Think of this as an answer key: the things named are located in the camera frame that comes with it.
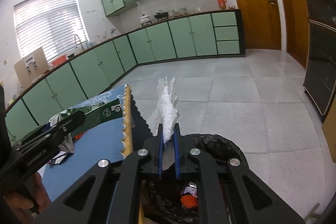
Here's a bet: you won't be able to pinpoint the orange foam fruit net ball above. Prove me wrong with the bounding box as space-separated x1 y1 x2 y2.
180 194 198 209

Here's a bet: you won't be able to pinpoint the white plastic bag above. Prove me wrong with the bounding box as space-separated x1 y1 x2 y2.
154 77 180 170

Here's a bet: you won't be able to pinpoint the green lower kitchen cabinets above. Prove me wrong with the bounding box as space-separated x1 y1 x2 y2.
6 9 245 143

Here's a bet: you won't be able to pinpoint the person's left hand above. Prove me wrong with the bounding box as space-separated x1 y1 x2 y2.
5 172 51 223

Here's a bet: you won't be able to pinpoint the silver foil wrapper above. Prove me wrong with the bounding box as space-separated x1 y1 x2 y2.
48 151 68 165

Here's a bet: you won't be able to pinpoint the brown cardboard box on counter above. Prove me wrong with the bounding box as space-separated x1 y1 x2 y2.
14 47 50 90

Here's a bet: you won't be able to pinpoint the red basin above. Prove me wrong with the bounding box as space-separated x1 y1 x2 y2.
51 55 67 67

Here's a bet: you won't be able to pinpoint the silver sink faucet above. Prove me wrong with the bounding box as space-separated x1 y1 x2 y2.
74 34 85 53

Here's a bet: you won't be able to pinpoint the white window blinds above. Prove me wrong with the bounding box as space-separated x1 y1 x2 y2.
14 0 89 61

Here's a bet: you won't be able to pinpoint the black glass cabinet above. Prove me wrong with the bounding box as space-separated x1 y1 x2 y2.
303 0 335 120

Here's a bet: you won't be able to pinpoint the white cooking pot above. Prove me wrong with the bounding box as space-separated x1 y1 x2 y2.
139 14 153 27

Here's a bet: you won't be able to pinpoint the black wok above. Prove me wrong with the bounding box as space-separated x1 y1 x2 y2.
154 10 169 22

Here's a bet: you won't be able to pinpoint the brown wooden door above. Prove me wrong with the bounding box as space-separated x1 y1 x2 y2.
220 0 282 51
282 0 309 67

